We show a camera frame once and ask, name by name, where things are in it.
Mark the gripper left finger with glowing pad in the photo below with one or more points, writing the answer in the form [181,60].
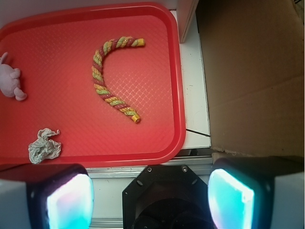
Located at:
[46,196]

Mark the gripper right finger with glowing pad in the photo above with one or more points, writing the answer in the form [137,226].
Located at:
[258,192]

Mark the pink plush bunny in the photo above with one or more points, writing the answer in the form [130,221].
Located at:
[10,80]

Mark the crumpled white paper wad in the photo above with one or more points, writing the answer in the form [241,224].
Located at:
[44,147]

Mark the brown cardboard box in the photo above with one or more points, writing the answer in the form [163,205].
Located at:
[254,65]

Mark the red plastic tray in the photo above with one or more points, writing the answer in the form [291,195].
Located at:
[54,52]

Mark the multicolour twisted rope toy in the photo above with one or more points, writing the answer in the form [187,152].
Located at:
[97,74]

